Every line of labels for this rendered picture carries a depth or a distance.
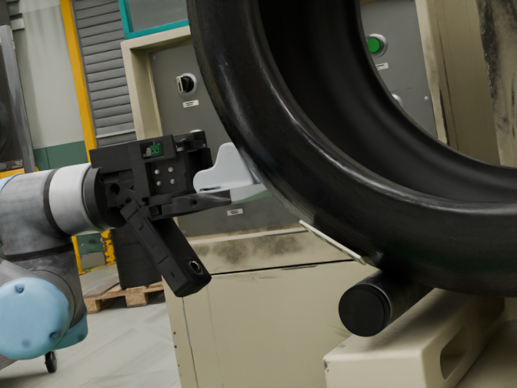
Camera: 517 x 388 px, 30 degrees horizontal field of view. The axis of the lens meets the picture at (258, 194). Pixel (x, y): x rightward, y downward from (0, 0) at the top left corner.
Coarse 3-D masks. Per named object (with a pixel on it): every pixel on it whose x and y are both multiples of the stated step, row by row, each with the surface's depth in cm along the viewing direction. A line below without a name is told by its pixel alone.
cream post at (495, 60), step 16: (480, 0) 110; (496, 0) 109; (512, 0) 108; (480, 16) 110; (496, 16) 109; (512, 16) 108; (480, 32) 111; (496, 32) 109; (512, 32) 109; (496, 48) 110; (512, 48) 109; (496, 64) 110; (512, 64) 109; (496, 80) 110; (512, 80) 109; (496, 96) 110; (512, 96) 109; (496, 112) 110; (512, 112) 110; (496, 128) 111; (512, 128) 110; (512, 144) 110; (512, 160) 110
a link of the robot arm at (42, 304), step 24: (0, 264) 93; (0, 288) 90; (24, 288) 89; (48, 288) 91; (0, 312) 89; (24, 312) 89; (48, 312) 89; (72, 312) 98; (0, 336) 89; (24, 336) 89; (48, 336) 89
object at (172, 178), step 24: (120, 144) 99; (144, 144) 98; (168, 144) 94; (192, 144) 98; (96, 168) 100; (120, 168) 99; (144, 168) 96; (168, 168) 96; (192, 168) 98; (96, 192) 99; (120, 192) 100; (144, 192) 96; (168, 192) 96; (192, 192) 97; (96, 216) 100; (120, 216) 102; (144, 216) 97; (168, 216) 95
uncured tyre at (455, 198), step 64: (192, 0) 85; (256, 0) 82; (320, 0) 106; (256, 64) 81; (320, 64) 106; (256, 128) 82; (320, 128) 103; (384, 128) 104; (320, 192) 80; (384, 192) 77; (448, 192) 102; (512, 192) 99; (384, 256) 80; (448, 256) 76; (512, 256) 74
